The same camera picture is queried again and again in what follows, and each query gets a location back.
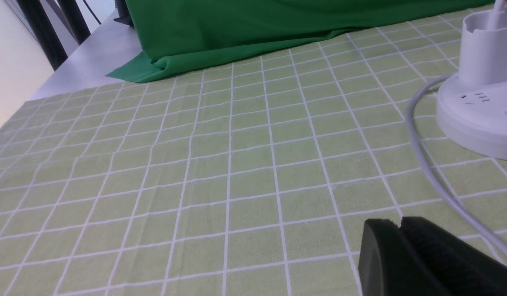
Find green backdrop cloth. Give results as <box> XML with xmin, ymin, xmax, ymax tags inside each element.
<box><xmin>108</xmin><ymin>0</ymin><xmax>491</xmax><ymax>83</ymax></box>

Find green checkered tablecloth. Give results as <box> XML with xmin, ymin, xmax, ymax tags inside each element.
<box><xmin>0</xmin><ymin>6</ymin><xmax>507</xmax><ymax>296</ymax></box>

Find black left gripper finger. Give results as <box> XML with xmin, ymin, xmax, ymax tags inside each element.
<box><xmin>357</xmin><ymin>217</ymin><xmax>507</xmax><ymax>296</ymax></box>

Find white desk lamp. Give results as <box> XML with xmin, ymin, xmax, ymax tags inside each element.
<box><xmin>436</xmin><ymin>0</ymin><xmax>507</xmax><ymax>160</ymax></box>

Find black stand legs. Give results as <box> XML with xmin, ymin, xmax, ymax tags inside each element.
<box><xmin>15</xmin><ymin>0</ymin><xmax>91</xmax><ymax>71</ymax></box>

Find white lamp power cable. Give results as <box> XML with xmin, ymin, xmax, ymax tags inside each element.
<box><xmin>406</xmin><ymin>75</ymin><xmax>507</xmax><ymax>266</ymax></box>

